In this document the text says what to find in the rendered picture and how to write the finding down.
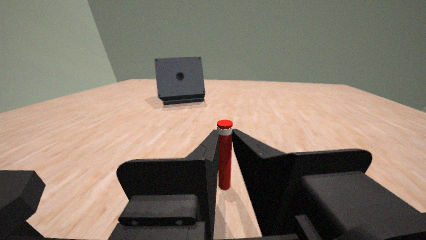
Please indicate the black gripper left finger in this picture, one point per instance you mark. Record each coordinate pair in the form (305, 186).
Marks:
(196, 174)

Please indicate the red peg with white band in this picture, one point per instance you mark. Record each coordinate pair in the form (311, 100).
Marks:
(224, 128)

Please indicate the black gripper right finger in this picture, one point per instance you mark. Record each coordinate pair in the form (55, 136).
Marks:
(271, 175)

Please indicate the grey sloped panel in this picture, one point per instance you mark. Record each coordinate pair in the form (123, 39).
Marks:
(180, 80)

